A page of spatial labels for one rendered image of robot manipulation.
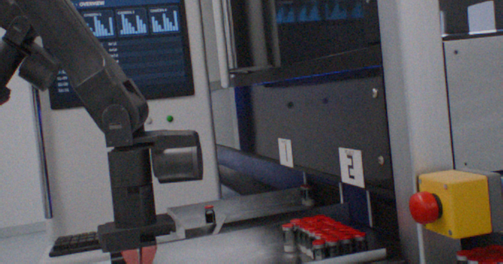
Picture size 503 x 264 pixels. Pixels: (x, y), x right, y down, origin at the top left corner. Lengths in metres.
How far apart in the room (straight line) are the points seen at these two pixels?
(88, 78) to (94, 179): 0.96
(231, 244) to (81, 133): 0.77
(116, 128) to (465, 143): 0.47
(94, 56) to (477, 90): 0.52
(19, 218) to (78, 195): 4.66
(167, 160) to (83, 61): 0.17
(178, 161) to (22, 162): 5.55
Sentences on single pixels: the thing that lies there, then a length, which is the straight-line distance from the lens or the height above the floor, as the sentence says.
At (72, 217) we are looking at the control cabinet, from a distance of 1.76.
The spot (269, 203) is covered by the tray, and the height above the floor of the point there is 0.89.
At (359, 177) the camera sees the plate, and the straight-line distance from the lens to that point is 0.98.
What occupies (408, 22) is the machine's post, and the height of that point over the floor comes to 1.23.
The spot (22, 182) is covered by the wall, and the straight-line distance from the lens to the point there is 6.34.
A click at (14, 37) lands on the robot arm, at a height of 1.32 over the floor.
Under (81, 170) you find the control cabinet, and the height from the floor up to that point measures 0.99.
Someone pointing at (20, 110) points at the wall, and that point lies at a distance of 6.30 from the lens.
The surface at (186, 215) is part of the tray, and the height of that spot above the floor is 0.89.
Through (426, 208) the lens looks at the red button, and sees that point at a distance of 0.76.
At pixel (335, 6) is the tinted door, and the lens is 1.03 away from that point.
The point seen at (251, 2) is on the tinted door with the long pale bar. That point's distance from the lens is 1.50.
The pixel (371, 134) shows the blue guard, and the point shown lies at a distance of 0.92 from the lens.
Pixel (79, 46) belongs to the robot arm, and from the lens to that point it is 0.81.
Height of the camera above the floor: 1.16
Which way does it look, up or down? 3 degrees down
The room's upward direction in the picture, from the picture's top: 6 degrees counter-clockwise
